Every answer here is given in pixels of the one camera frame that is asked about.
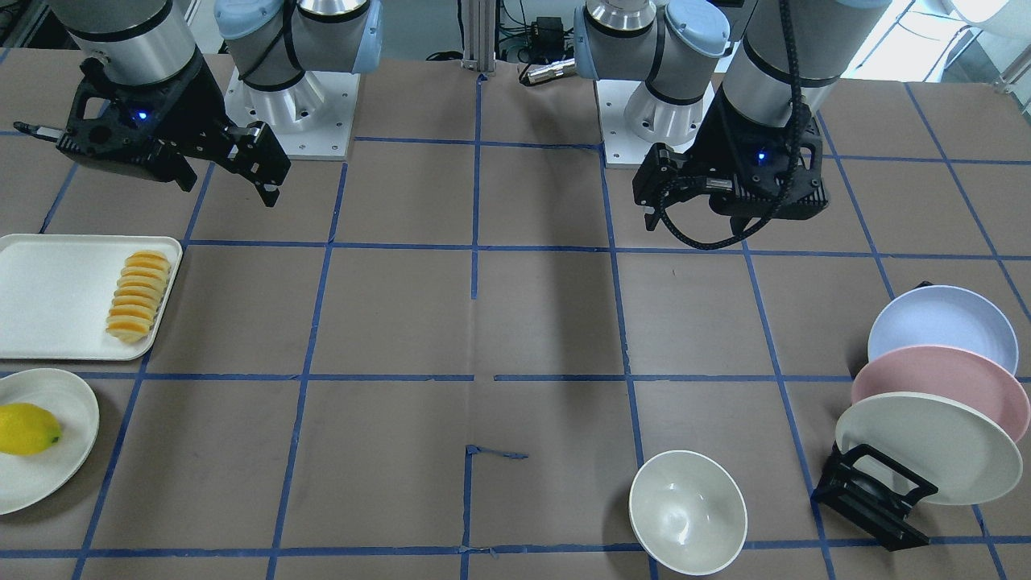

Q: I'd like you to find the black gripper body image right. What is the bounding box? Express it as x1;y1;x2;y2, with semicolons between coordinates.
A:
685;89;829;220

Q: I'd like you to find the white rectangular tray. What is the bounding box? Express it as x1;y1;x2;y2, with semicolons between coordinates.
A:
1;234;182;361

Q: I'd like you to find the yellow sliced bread loaf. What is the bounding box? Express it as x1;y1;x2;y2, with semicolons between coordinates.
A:
106;250;171;344

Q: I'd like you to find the white bowl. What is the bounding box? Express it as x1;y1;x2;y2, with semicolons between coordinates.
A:
628;450;750;577

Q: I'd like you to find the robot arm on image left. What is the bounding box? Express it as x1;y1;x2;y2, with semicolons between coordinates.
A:
14;1;383;208

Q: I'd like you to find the black power adapter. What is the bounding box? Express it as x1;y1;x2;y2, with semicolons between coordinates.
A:
530;16;565;52

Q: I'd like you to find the silver cylinder connector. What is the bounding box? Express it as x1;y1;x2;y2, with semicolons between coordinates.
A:
519;58;577;87

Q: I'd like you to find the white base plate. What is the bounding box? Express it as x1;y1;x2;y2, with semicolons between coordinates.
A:
595;80;714;168
225;70;363;161

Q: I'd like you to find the aluminium frame post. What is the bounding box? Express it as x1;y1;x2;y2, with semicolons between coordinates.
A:
459;0;498;77

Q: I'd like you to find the cream plate in rack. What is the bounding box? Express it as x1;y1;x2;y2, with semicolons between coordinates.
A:
834;393;1023;504

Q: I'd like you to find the yellow lemon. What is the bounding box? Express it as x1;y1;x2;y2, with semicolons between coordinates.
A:
1;401;63;456

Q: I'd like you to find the blue plate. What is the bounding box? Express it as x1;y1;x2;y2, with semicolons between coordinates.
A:
867;285;1020;374

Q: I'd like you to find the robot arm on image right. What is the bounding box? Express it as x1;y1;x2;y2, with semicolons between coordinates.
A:
574;1;888;242

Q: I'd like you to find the black corrugated cable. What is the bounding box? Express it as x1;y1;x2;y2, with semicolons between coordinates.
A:
659;0;810;251

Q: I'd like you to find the white plate with lemon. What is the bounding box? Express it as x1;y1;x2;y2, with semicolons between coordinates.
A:
1;368;100;515

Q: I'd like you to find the black plate rack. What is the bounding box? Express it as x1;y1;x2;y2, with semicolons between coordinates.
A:
811;281;939;553

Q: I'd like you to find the pink plate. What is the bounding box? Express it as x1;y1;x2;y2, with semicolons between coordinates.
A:
851;345;1030;443

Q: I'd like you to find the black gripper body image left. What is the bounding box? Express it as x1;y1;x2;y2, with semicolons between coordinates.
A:
56;55;234;192

